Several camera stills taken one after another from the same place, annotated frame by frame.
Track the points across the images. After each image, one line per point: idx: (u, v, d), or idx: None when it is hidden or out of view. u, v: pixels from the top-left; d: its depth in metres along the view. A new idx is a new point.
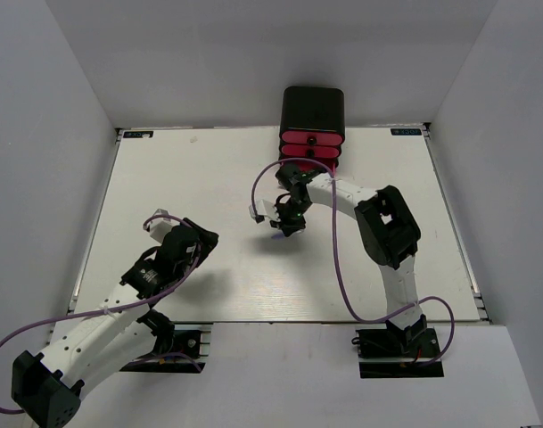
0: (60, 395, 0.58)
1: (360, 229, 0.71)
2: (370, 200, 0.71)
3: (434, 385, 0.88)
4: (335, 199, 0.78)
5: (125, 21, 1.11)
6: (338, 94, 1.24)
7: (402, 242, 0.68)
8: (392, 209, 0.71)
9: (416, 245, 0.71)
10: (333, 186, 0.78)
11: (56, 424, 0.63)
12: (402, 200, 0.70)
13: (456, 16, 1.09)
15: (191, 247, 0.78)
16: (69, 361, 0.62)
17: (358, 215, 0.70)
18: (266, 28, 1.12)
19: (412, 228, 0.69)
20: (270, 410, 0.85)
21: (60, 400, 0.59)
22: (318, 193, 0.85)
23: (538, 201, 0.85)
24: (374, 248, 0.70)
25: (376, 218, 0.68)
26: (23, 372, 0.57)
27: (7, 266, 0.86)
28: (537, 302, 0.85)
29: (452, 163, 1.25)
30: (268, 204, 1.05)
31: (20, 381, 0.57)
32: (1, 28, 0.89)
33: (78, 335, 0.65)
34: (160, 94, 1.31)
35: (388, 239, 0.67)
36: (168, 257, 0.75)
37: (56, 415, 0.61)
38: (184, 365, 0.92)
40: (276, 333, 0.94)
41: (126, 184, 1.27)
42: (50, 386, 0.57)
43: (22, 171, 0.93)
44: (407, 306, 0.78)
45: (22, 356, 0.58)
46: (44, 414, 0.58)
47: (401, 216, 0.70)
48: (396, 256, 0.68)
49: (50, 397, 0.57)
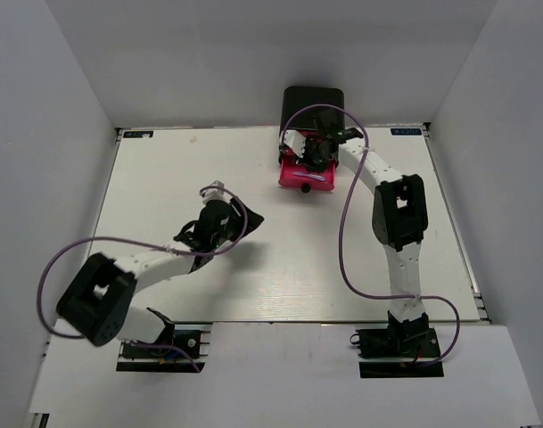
0: (127, 291, 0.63)
1: (374, 206, 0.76)
2: (391, 183, 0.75)
3: (435, 385, 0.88)
4: (362, 168, 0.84)
5: (125, 22, 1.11)
6: (338, 94, 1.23)
7: (408, 231, 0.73)
8: (410, 196, 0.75)
9: (422, 235, 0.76)
10: (364, 155, 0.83)
11: (101, 340, 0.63)
12: (422, 191, 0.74)
13: (456, 16, 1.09)
15: (224, 219, 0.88)
16: (138, 270, 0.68)
17: (376, 193, 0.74)
18: (266, 28, 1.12)
19: (421, 222, 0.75)
20: (270, 410, 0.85)
21: (122, 301, 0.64)
22: (347, 157, 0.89)
23: (538, 201, 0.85)
24: (381, 227, 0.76)
25: (391, 201, 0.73)
26: (95, 268, 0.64)
27: (7, 267, 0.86)
28: (537, 302, 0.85)
29: (452, 163, 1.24)
30: (300, 139, 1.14)
31: (93, 274, 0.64)
32: (1, 27, 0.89)
33: (146, 256, 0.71)
34: (160, 94, 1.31)
35: (395, 221, 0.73)
36: (206, 226, 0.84)
37: (107, 324, 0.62)
38: (184, 364, 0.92)
40: (276, 333, 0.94)
41: (126, 184, 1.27)
42: (122, 279, 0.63)
43: (22, 171, 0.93)
44: (406, 295, 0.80)
45: (95, 256, 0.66)
46: (102, 312, 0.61)
47: (416, 206, 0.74)
48: (399, 238, 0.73)
49: (120, 287, 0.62)
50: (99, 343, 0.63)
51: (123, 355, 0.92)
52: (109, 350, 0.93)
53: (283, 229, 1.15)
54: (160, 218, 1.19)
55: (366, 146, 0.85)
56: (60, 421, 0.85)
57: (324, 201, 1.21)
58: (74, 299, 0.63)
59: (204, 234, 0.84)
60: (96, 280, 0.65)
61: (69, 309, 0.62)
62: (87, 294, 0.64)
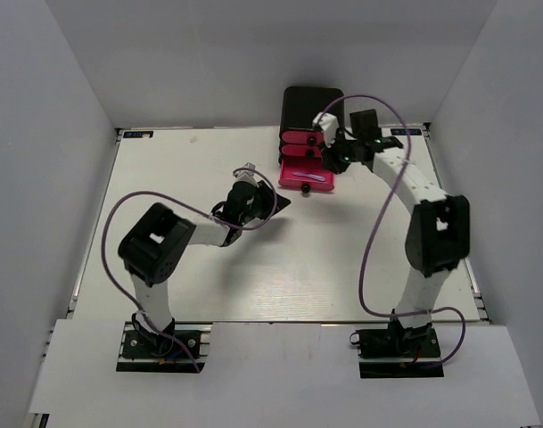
0: (186, 234, 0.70)
1: (410, 226, 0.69)
2: (434, 202, 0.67)
3: (435, 385, 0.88)
4: (399, 183, 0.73)
5: (125, 21, 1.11)
6: (338, 94, 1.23)
7: (446, 258, 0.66)
8: (453, 218, 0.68)
9: (457, 263, 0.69)
10: (404, 166, 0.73)
11: (159, 275, 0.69)
12: (466, 215, 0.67)
13: (456, 16, 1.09)
15: (249, 201, 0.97)
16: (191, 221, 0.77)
17: (415, 213, 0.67)
18: (266, 28, 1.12)
19: (461, 250, 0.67)
20: (270, 410, 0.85)
21: (181, 243, 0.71)
22: (381, 168, 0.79)
23: (538, 201, 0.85)
24: (415, 250, 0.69)
25: (431, 224, 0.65)
26: (159, 212, 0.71)
27: (7, 267, 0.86)
28: (537, 302, 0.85)
29: (452, 163, 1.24)
30: (334, 127, 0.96)
31: (156, 217, 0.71)
32: (1, 27, 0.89)
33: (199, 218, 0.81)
34: (160, 95, 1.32)
35: (432, 246, 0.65)
36: (232, 208, 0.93)
37: (167, 261, 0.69)
38: (185, 365, 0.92)
40: (276, 333, 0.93)
41: (126, 184, 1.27)
42: (183, 224, 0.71)
43: (23, 171, 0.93)
44: (420, 311, 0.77)
45: (156, 205, 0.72)
46: (165, 250, 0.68)
47: (458, 229, 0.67)
48: (432, 265, 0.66)
49: (183, 230, 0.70)
50: (157, 277, 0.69)
51: (123, 355, 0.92)
52: (109, 350, 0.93)
53: (283, 229, 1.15)
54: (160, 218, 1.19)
55: (407, 158, 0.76)
56: (59, 421, 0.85)
57: (324, 201, 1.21)
58: (136, 239, 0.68)
59: (232, 213, 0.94)
60: (156, 226, 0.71)
61: (132, 248, 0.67)
62: (147, 236, 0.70)
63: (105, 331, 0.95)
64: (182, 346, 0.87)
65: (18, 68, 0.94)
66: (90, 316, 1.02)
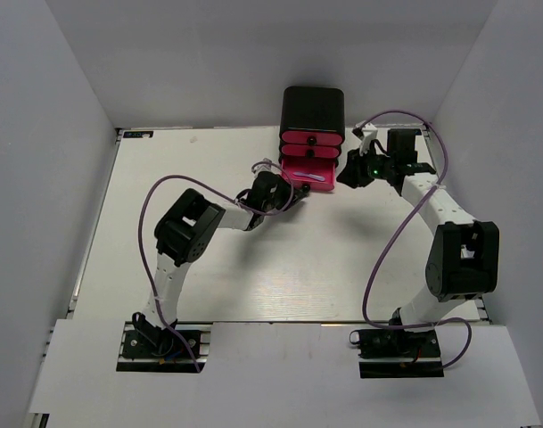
0: (218, 218, 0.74)
1: (432, 248, 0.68)
2: (460, 226, 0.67)
3: (436, 386, 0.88)
4: (424, 202, 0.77)
5: (125, 22, 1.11)
6: (338, 94, 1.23)
7: (465, 287, 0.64)
8: (479, 247, 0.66)
9: (480, 295, 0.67)
10: (431, 188, 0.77)
11: (192, 254, 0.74)
12: (494, 245, 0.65)
13: (456, 17, 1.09)
15: (273, 189, 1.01)
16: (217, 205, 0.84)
17: (438, 234, 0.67)
18: (266, 28, 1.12)
19: (488, 280, 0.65)
20: (270, 410, 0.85)
21: (212, 226, 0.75)
22: (410, 190, 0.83)
23: (538, 201, 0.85)
24: (435, 274, 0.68)
25: (456, 248, 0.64)
26: (192, 197, 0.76)
27: (7, 266, 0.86)
28: (537, 301, 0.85)
29: (452, 163, 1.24)
30: (373, 137, 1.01)
31: (190, 201, 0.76)
32: (1, 27, 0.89)
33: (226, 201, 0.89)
34: (160, 95, 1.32)
35: (454, 271, 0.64)
36: (257, 193, 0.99)
37: (201, 240, 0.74)
38: (184, 364, 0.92)
40: (276, 333, 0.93)
41: (127, 184, 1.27)
42: (214, 208, 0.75)
43: (22, 171, 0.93)
44: (424, 324, 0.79)
45: (190, 191, 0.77)
46: (200, 231, 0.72)
47: (485, 259, 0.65)
48: (451, 292, 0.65)
49: (213, 214, 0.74)
50: (191, 256, 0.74)
51: (124, 355, 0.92)
52: (110, 350, 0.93)
53: (283, 229, 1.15)
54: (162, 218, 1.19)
55: (438, 182, 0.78)
56: (59, 421, 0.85)
57: (324, 201, 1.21)
58: (171, 220, 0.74)
59: (255, 201, 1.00)
60: (189, 210, 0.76)
61: (168, 228, 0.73)
62: (181, 219, 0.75)
63: (105, 331, 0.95)
64: (181, 345, 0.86)
65: (17, 67, 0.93)
66: (90, 316, 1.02)
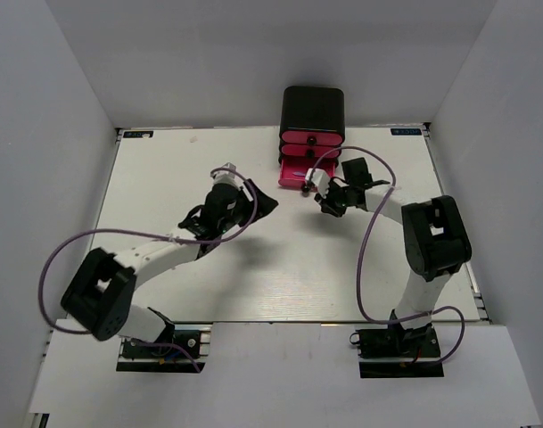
0: (127, 287, 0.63)
1: (405, 232, 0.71)
2: (423, 206, 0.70)
3: (435, 385, 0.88)
4: (387, 200, 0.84)
5: (125, 22, 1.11)
6: (338, 94, 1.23)
7: (447, 259, 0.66)
8: (445, 221, 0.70)
9: (459, 266, 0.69)
10: (390, 190, 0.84)
11: (106, 332, 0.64)
12: (456, 213, 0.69)
13: (456, 17, 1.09)
15: (230, 205, 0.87)
16: (139, 264, 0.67)
17: (405, 217, 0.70)
18: (266, 28, 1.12)
19: (464, 250, 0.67)
20: (270, 409, 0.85)
21: (124, 297, 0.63)
22: (374, 200, 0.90)
23: (538, 202, 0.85)
24: (415, 256, 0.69)
25: (423, 224, 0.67)
26: (95, 263, 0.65)
27: (7, 267, 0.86)
28: (536, 301, 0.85)
29: (452, 163, 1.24)
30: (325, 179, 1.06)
31: (93, 268, 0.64)
32: (0, 26, 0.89)
33: (148, 249, 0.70)
34: (160, 94, 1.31)
35: (432, 247, 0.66)
36: (212, 211, 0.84)
37: (110, 318, 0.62)
38: (185, 365, 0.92)
40: (276, 333, 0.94)
41: (126, 184, 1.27)
42: (122, 275, 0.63)
43: (23, 172, 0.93)
44: (419, 313, 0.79)
45: (96, 251, 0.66)
46: (105, 306, 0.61)
47: (453, 228, 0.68)
48: (436, 267, 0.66)
49: (119, 283, 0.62)
50: (103, 336, 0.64)
51: (123, 356, 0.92)
52: (110, 350, 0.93)
53: (283, 229, 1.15)
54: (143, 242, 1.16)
55: (393, 185, 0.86)
56: (60, 422, 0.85)
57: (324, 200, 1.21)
58: (75, 296, 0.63)
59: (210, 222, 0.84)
60: (97, 277, 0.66)
61: (72, 307, 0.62)
62: (89, 291, 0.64)
63: None
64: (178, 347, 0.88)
65: (17, 67, 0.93)
66: None
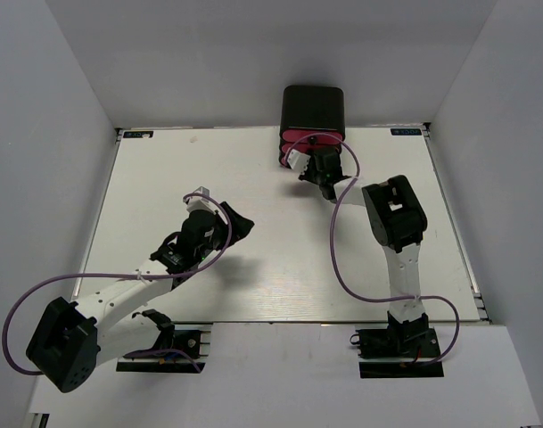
0: (87, 342, 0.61)
1: (367, 209, 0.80)
2: (381, 187, 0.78)
3: (435, 386, 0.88)
4: (347, 193, 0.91)
5: (125, 22, 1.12)
6: (339, 94, 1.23)
7: (407, 229, 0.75)
8: (401, 198, 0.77)
9: (421, 234, 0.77)
10: (353, 179, 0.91)
11: (72, 382, 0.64)
12: (410, 188, 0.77)
13: (456, 17, 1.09)
15: (208, 232, 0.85)
16: (102, 311, 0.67)
17: (366, 198, 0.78)
18: (266, 28, 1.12)
19: (421, 223, 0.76)
20: (269, 410, 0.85)
21: (86, 349, 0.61)
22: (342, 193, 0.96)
23: (538, 202, 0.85)
24: (380, 230, 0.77)
25: (380, 201, 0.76)
26: (55, 316, 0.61)
27: (7, 266, 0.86)
28: (536, 302, 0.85)
29: (452, 163, 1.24)
30: (301, 160, 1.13)
31: (53, 322, 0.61)
32: (0, 26, 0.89)
33: (111, 292, 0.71)
34: (160, 94, 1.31)
35: (392, 223, 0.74)
36: (187, 240, 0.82)
37: (73, 373, 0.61)
38: (184, 364, 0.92)
40: (276, 333, 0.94)
41: (126, 184, 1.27)
42: (82, 330, 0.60)
43: (22, 172, 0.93)
44: (405, 296, 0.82)
45: (60, 300, 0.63)
46: (66, 362, 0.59)
47: (408, 202, 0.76)
48: (398, 240, 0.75)
49: (78, 341, 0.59)
50: (70, 386, 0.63)
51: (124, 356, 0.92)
52: None
53: (282, 229, 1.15)
54: (108, 283, 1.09)
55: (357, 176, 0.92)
56: (60, 422, 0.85)
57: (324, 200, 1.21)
58: (38, 347, 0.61)
59: (185, 251, 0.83)
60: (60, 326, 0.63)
61: (36, 358, 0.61)
62: (52, 341, 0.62)
63: None
64: (176, 349, 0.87)
65: (18, 67, 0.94)
66: None
